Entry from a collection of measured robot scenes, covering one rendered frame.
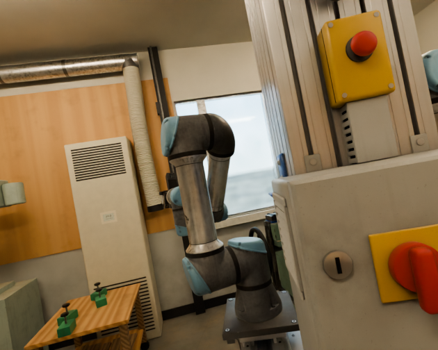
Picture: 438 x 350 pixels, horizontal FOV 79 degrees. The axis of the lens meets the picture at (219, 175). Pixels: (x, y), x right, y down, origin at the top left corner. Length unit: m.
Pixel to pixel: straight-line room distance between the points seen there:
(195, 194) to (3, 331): 2.10
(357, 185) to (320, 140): 0.22
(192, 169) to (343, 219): 0.55
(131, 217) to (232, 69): 1.85
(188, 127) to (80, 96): 2.32
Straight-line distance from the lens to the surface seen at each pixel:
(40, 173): 3.02
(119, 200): 2.50
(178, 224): 1.06
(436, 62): 0.84
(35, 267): 3.12
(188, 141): 0.77
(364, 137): 0.49
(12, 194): 2.65
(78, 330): 2.00
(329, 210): 0.29
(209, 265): 0.79
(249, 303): 0.89
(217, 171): 0.92
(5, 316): 2.61
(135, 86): 2.79
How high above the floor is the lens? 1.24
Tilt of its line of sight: 1 degrees up
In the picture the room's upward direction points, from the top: 11 degrees counter-clockwise
